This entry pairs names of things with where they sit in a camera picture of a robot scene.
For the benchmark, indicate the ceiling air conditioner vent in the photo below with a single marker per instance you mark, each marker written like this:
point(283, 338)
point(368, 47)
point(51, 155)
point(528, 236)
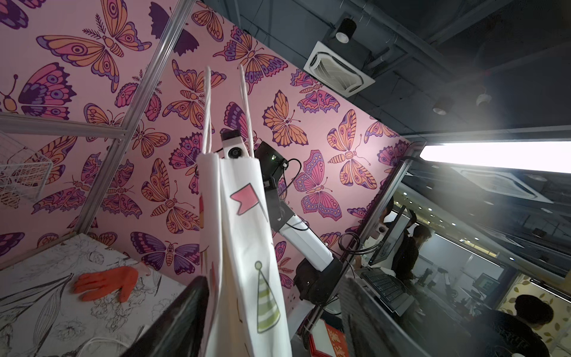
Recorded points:
point(335, 72)

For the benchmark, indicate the white paper bag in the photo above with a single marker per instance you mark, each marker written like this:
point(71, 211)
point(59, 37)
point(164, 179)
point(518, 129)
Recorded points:
point(246, 312)

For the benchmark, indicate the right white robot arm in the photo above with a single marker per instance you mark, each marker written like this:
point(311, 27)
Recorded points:
point(317, 274)

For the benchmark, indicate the computer monitor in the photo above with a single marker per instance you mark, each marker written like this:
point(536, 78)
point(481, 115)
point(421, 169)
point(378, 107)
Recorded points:
point(384, 254)

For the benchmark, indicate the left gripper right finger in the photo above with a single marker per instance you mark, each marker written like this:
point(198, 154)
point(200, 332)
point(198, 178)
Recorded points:
point(369, 329)

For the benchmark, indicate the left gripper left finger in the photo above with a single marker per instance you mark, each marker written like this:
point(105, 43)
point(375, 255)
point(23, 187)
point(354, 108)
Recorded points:
point(179, 330)

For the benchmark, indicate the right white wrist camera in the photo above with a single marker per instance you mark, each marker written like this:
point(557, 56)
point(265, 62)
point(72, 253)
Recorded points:
point(233, 144)

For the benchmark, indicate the red glove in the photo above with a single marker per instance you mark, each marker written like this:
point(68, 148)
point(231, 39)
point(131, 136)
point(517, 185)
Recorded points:
point(94, 286)

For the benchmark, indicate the long ceiling light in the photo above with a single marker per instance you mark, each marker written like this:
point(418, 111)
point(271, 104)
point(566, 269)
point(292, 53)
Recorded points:
point(543, 156)

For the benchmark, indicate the white wire wall basket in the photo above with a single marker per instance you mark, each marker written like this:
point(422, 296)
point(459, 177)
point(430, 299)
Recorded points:
point(24, 173)

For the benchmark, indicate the aluminium frame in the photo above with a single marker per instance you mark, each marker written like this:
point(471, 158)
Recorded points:
point(82, 62)

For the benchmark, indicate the black keyboard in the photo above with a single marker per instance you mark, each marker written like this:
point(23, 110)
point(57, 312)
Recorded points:
point(390, 290)

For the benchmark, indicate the person at desk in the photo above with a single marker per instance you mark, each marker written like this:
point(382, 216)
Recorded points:
point(406, 256)

